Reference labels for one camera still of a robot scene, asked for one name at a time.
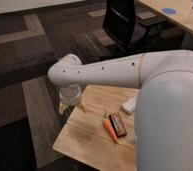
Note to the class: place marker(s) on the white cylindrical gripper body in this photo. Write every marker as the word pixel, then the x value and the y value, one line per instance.
pixel 70 95

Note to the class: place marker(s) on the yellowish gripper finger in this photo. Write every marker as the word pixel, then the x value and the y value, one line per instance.
pixel 62 108
pixel 81 107

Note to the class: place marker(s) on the orange carrot-like pepper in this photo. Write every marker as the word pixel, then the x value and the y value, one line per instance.
pixel 108 127

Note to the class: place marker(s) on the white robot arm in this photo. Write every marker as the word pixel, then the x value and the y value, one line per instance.
pixel 163 119

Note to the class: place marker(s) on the dark red snack bar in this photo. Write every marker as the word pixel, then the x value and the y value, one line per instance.
pixel 117 124

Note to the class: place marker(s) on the white rectangular sponge block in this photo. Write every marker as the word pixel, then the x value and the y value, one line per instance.
pixel 129 105

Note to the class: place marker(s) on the black office chair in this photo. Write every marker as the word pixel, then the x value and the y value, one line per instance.
pixel 130 32

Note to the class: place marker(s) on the blue round disc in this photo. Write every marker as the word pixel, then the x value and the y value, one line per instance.
pixel 168 11

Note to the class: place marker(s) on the light wooden desk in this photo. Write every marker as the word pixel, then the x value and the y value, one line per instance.
pixel 184 11

